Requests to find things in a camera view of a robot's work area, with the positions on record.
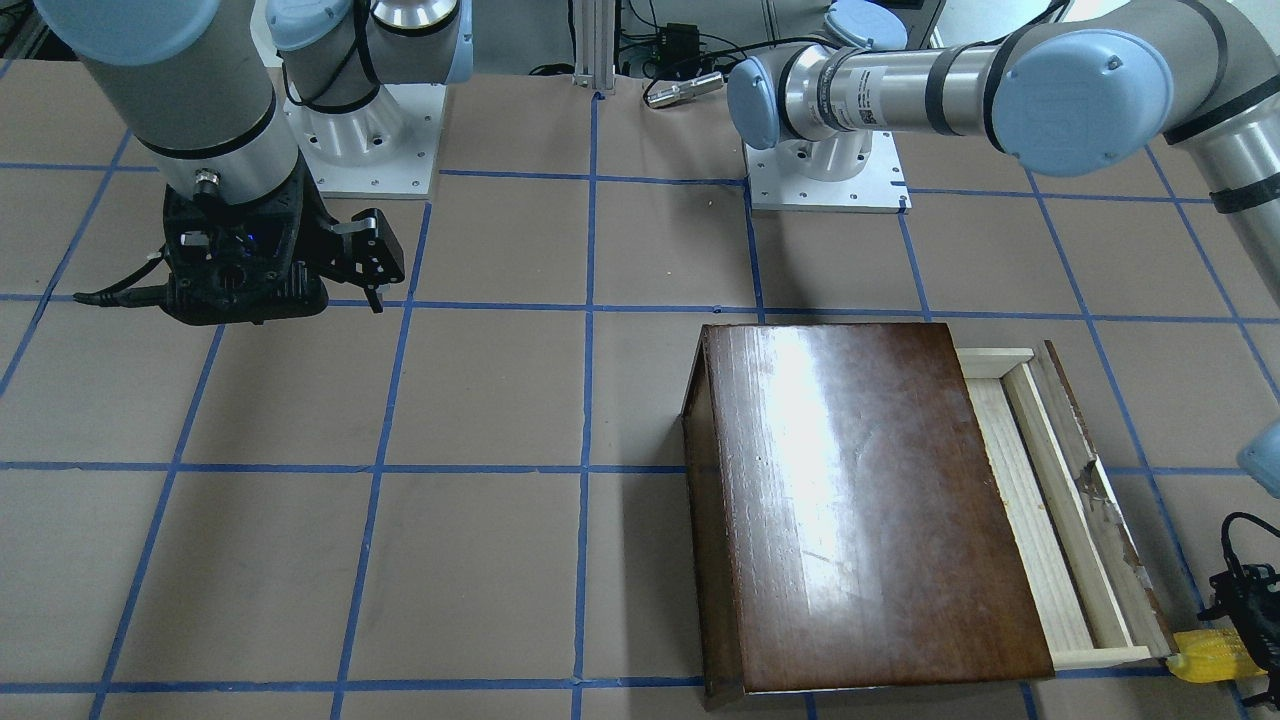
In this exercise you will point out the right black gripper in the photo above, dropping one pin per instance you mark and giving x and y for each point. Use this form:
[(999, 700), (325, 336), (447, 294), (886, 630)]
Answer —
[(366, 250)]

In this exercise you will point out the wooden drawer with white handle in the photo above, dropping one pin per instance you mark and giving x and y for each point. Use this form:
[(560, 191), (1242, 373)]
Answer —
[(1096, 603)]

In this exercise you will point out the yellow corn cob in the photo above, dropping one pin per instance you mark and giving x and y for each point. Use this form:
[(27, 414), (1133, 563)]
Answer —
[(1211, 655)]

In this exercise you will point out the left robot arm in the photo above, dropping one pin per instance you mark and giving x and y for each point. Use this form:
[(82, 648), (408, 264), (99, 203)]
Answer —
[(1063, 99)]

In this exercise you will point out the dark wooden drawer cabinet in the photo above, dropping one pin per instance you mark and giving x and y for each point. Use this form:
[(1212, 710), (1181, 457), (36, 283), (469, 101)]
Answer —
[(847, 529)]

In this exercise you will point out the silver flashlight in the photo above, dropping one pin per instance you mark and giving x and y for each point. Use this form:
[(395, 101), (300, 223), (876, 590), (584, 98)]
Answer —
[(684, 91)]

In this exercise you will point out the black power adapter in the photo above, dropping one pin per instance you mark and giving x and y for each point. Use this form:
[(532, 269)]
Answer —
[(676, 42)]

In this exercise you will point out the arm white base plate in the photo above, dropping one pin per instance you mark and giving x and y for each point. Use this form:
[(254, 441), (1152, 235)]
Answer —
[(386, 150), (814, 167)]

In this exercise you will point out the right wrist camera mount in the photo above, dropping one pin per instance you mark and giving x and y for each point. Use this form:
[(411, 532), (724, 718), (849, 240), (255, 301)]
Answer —
[(253, 268)]

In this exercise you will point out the aluminium frame post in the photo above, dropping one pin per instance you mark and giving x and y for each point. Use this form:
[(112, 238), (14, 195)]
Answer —
[(594, 32)]

